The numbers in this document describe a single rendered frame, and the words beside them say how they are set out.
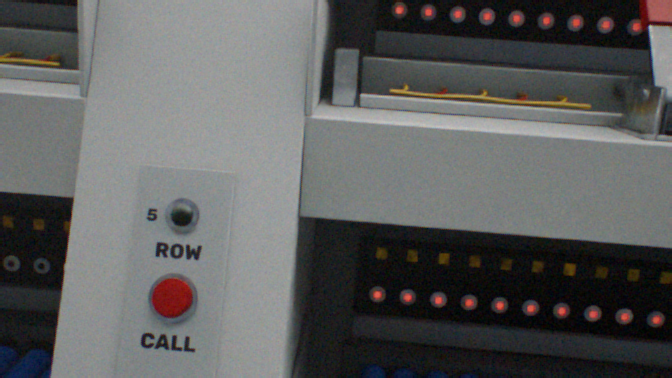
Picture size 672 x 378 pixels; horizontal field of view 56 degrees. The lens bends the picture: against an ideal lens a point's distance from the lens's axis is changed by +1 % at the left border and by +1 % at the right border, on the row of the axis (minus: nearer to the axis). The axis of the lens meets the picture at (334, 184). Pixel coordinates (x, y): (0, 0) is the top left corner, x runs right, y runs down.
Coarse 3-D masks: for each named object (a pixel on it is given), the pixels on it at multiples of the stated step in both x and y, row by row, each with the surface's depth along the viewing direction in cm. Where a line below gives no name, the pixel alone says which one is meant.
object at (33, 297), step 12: (0, 288) 43; (12, 288) 43; (24, 288) 43; (36, 288) 43; (48, 288) 43; (60, 288) 43; (0, 300) 43; (12, 300) 43; (24, 300) 43; (36, 300) 43; (48, 300) 43; (60, 300) 43
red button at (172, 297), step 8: (168, 280) 26; (176, 280) 26; (160, 288) 26; (168, 288) 26; (176, 288) 26; (184, 288) 26; (160, 296) 26; (168, 296) 26; (176, 296) 26; (184, 296) 26; (160, 304) 26; (168, 304) 26; (176, 304) 26; (184, 304) 26; (160, 312) 26; (168, 312) 26; (176, 312) 26; (184, 312) 26
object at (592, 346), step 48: (384, 240) 42; (384, 288) 43; (432, 288) 43; (480, 288) 42; (528, 288) 42; (576, 288) 42; (624, 288) 42; (384, 336) 43; (432, 336) 43; (480, 336) 43; (528, 336) 42; (576, 336) 42; (624, 336) 43
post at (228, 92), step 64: (128, 0) 28; (192, 0) 28; (256, 0) 28; (128, 64) 27; (192, 64) 27; (256, 64) 27; (128, 128) 27; (192, 128) 27; (256, 128) 27; (128, 192) 27; (256, 192) 27; (128, 256) 26; (256, 256) 26; (64, 320) 26; (256, 320) 26
